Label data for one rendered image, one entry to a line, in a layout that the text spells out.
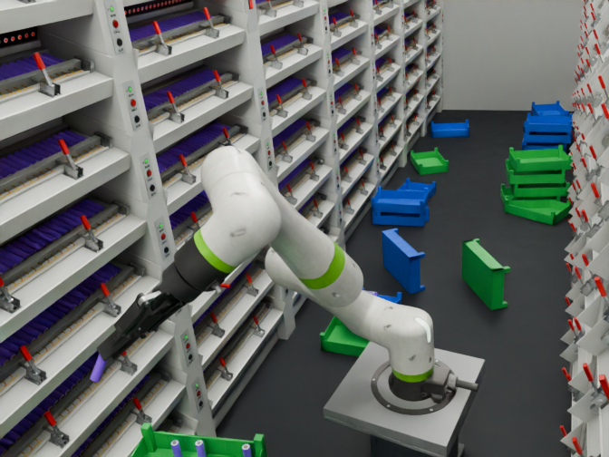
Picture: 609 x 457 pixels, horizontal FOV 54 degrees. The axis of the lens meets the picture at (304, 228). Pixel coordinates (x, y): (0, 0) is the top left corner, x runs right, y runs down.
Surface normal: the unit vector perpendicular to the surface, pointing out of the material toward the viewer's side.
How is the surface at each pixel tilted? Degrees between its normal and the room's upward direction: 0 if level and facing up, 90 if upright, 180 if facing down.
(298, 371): 0
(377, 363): 2
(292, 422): 0
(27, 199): 19
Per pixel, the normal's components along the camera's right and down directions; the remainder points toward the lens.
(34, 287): 0.21, -0.82
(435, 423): -0.14, -0.89
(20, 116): 0.90, 0.37
